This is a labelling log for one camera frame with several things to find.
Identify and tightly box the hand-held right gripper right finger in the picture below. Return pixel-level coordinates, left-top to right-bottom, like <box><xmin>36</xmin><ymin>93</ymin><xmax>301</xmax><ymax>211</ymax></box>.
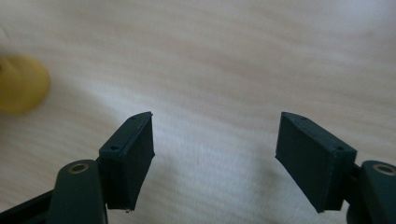
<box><xmin>275</xmin><ymin>111</ymin><xmax>358</xmax><ymax>215</ymax></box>

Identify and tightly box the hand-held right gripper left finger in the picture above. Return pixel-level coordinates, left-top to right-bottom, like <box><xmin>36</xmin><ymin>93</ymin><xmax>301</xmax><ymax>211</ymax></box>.
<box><xmin>98</xmin><ymin>111</ymin><xmax>156</xmax><ymax>213</ymax></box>

